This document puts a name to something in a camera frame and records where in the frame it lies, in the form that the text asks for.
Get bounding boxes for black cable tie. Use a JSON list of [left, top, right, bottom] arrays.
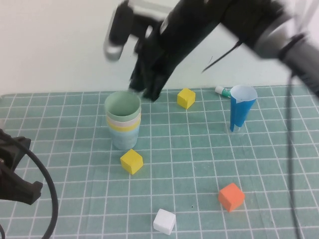
[[201, 41, 243, 73]]

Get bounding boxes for light blue plastic cup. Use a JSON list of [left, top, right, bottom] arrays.
[[109, 124, 140, 150]]

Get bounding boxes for orange foam cube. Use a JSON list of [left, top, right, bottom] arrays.
[[218, 183, 246, 213]]

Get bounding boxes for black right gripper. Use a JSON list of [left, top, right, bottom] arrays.
[[128, 0, 225, 102]]

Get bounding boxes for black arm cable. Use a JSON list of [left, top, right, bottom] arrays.
[[286, 32, 307, 239], [0, 143, 60, 239]]

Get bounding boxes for yellow plastic cup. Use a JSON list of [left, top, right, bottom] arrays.
[[107, 119, 142, 133]]

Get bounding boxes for green plastic cup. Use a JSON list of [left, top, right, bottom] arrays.
[[104, 91, 142, 122]]

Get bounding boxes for green checkered tablecloth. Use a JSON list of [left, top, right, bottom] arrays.
[[0, 84, 319, 239]]

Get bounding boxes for pink plastic cup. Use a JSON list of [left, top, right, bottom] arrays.
[[106, 113, 142, 128]]

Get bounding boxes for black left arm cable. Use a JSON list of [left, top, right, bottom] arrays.
[[0, 143, 60, 239]]

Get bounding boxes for yellow foam cube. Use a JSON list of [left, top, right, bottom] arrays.
[[120, 148, 144, 175], [177, 88, 196, 110]]

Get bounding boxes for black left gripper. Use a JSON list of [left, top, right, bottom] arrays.
[[0, 128, 44, 206]]

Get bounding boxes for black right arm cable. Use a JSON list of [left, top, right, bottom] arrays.
[[286, 32, 307, 239]]

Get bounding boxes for white foam cube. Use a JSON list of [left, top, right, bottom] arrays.
[[153, 208, 176, 235]]

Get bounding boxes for blue paper cone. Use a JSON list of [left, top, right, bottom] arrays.
[[229, 85, 258, 132]]

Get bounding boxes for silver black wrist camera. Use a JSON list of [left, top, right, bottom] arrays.
[[103, 0, 162, 62]]

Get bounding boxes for white green tube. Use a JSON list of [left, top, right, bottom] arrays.
[[215, 86, 232, 99]]

